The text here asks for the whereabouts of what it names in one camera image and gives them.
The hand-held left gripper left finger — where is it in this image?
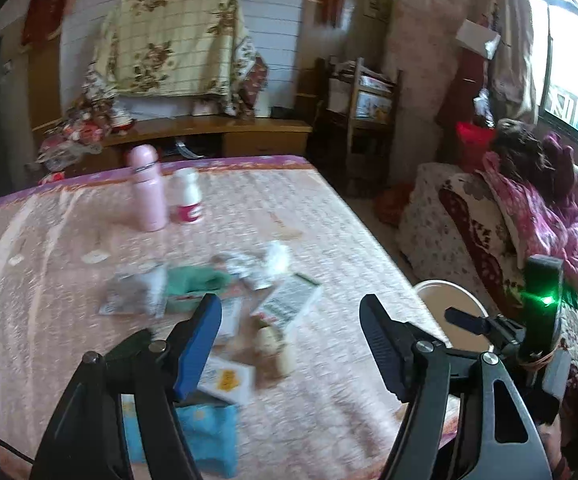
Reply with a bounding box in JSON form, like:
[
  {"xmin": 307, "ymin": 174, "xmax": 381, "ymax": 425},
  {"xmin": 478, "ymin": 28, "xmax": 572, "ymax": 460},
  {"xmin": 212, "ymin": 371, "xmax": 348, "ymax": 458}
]
[{"xmin": 29, "ymin": 292, "xmax": 224, "ymax": 480}]

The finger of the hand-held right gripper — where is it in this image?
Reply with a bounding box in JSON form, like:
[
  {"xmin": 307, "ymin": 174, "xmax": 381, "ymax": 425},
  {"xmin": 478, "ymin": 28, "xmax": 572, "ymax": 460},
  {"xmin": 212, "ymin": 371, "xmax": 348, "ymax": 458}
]
[{"xmin": 444, "ymin": 307, "xmax": 493, "ymax": 337}]

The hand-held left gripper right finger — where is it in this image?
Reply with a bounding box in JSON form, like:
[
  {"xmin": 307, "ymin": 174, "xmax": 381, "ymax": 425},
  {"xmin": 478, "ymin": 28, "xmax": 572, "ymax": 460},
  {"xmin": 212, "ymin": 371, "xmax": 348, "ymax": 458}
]
[{"xmin": 358, "ymin": 293, "xmax": 555, "ymax": 480}]

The white plastic bucket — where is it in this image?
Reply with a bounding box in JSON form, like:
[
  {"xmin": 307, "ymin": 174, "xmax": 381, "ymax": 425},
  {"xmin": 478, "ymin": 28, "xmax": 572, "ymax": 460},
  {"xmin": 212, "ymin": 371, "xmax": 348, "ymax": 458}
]
[{"xmin": 411, "ymin": 279, "xmax": 495, "ymax": 361}]

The silver printed pouch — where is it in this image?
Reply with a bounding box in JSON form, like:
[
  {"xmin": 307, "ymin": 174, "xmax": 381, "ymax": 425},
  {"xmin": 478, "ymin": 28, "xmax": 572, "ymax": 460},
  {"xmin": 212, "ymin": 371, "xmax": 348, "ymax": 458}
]
[{"xmin": 99, "ymin": 264, "xmax": 169, "ymax": 319}]

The white green-edged medicine box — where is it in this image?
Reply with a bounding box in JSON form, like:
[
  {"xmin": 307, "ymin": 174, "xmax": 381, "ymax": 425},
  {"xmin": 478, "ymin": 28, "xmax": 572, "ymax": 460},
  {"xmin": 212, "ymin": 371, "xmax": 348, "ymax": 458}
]
[{"xmin": 250, "ymin": 273, "xmax": 324, "ymax": 334}]

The small plain white box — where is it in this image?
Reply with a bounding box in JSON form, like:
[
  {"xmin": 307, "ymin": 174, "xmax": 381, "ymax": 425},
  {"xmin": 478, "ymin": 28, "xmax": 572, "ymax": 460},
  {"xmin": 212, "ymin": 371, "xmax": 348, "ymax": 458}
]
[{"xmin": 216, "ymin": 297, "xmax": 244, "ymax": 346}]

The green packet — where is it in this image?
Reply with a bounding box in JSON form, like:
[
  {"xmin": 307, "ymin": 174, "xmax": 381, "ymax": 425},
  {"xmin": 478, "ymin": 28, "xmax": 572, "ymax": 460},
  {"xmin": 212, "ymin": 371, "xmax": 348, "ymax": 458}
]
[{"xmin": 166, "ymin": 265, "xmax": 230, "ymax": 302}]

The small cream bottle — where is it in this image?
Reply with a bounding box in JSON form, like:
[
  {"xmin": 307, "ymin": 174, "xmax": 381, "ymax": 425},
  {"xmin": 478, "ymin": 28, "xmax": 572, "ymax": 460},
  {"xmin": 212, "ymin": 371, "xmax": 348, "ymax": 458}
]
[{"xmin": 252, "ymin": 323, "xmax": 298, "ymax": 377}]

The blue tissue packet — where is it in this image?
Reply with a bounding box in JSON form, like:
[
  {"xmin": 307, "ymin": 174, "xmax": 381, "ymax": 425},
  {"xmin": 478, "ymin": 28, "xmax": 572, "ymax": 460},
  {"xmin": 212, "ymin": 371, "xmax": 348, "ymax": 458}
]
[{"xmin": 122, "ymin": 402, "xmax": 240, "ymax": 479}]

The floral covered sofa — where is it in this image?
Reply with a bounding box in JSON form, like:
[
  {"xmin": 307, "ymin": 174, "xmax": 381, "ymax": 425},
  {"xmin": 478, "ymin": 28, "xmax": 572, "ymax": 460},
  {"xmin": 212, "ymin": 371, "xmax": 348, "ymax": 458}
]
[{"xmin": 398, "ymin": 162, "xmax": 578, "ymax": 366}]

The crumpled silver blister pack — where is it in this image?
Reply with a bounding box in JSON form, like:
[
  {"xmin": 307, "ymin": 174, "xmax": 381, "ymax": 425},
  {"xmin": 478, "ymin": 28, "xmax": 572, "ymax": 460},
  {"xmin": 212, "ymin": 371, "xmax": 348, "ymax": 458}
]
[{"xmin": 212, "ymin": 253, "xmax": 270, "ymax": 291}]

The pink quilted garment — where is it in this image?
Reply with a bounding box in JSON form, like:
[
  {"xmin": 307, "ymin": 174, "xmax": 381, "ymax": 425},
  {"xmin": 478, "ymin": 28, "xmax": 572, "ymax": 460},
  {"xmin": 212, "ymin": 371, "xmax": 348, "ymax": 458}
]
[{"xmin": 483, "ymin": 131, "xmax": 578, "ymax": 282}]

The crumpled white tissue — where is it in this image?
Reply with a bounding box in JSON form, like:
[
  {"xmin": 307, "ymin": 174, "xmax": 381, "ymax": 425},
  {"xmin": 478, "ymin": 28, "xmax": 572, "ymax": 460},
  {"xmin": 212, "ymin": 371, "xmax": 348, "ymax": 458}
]
[{"xmin": 261, "ymin": 240, "xmax": 292, "ymax": 281}]

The red cloth bundle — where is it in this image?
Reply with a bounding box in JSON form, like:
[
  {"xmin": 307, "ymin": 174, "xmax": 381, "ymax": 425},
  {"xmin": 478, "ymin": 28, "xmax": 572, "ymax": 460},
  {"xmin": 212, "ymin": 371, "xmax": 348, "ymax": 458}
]
[{"xmin": 373, "ymin": 182, "xmax": 416, "ymax": 227}]

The pink quilted bed cover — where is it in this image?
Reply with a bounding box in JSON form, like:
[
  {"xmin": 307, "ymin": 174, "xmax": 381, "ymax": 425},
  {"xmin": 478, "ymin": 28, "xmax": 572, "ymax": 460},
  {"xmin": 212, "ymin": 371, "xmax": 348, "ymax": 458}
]
[{"xmin": 0, "ymin": 154, "xmax": 465, "ymax": 480}]

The white red-label medicine bottle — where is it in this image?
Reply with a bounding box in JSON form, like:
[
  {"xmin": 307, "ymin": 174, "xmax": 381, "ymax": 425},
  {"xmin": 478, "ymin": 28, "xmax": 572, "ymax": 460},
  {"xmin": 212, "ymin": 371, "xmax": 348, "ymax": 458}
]
[{"xmin": 169, "ymin": 167, "xmax": 205, "ymax": 225}]

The pink thermos bottle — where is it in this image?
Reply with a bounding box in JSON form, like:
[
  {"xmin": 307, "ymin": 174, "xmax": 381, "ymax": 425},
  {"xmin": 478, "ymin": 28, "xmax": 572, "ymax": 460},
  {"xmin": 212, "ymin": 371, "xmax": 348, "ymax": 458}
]
[{"xmin": 127, "ymin": 143, "xmax": 168, "ymax": 232}]

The red plastic bag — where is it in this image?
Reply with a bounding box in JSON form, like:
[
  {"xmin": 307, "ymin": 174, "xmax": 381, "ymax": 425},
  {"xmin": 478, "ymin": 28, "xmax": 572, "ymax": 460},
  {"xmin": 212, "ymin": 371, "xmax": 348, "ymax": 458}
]
[{"xmin": 456, "ymin": 120, "xmax": 496, "ymax": 149}]

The wooden shelf rack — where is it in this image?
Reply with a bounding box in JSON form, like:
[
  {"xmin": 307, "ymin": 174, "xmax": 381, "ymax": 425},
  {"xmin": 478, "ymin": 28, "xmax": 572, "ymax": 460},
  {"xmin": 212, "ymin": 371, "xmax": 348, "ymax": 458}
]
[{"xmin": 314, "ymin": 57, "xmax": 403, "ymax": 197}]

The wooden cabinet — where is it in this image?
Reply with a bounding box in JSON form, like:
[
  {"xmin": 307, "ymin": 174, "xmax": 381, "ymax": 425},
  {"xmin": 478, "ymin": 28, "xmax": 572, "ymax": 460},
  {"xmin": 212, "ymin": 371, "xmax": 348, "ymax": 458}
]
[{"xmin": 31, "ymin": 114, "xmax": 315, "ymax": 173}]

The white lace covered roll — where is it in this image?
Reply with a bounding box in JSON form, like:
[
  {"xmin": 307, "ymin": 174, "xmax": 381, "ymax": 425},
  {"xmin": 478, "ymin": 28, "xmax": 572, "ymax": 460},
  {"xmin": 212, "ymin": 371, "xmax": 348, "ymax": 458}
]
[{"xmin": 385, "ymin": 0, "xmax": 471, "ymax": 193}]

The pile of red-white bags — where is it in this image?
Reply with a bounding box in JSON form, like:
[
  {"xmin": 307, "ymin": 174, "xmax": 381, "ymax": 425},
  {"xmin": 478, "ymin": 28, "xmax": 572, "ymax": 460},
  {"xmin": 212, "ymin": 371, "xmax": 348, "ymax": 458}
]
[{"xmin": 36, "ymin": 99, "xmax": 138, "ymax": 172}]

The window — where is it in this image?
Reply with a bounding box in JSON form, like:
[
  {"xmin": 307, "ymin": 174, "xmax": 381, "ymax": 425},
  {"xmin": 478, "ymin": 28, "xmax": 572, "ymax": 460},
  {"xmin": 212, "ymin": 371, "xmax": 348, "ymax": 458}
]
[{"xmin": 519, "ymin": 0, "xmax": 578, "ymax": 153}]

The red patterned cloth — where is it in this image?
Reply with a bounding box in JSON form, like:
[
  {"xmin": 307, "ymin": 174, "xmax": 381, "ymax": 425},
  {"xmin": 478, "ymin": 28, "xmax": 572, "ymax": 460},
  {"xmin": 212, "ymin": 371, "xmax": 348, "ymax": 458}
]
[{"xmin": 238, "ymin": 39, "xmax": 271, "ymax": 117}]

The white paper bag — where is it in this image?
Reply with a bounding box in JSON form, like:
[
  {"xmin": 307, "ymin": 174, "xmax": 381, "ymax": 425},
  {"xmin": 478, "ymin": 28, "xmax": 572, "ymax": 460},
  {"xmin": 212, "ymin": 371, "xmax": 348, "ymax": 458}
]
[{"xmin": 456, "ymin": 18, "xmax": 501, "ymax": 59}]

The cream floral cloth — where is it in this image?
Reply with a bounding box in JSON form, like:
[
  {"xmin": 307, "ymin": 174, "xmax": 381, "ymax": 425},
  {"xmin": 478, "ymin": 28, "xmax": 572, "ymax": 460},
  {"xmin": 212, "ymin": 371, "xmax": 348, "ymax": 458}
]
[{"xmin": 91, "ymin": 0, "xmax": 258, "ymax": 117}]

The red hanging banner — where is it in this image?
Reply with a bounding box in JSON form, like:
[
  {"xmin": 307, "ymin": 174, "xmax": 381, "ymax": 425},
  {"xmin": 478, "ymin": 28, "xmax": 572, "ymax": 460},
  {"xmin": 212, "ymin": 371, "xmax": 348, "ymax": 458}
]
[{"xmin": 21, "ymin": 0, "xmax": 82, "ymax": 47}]

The black cable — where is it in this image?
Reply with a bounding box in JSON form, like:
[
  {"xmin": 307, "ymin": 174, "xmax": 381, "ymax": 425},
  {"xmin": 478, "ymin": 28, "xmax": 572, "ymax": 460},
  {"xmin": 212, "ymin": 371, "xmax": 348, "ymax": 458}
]
[{"xmin": 0, "ymin": 434, "xmax": 36, "ymax": 463}]

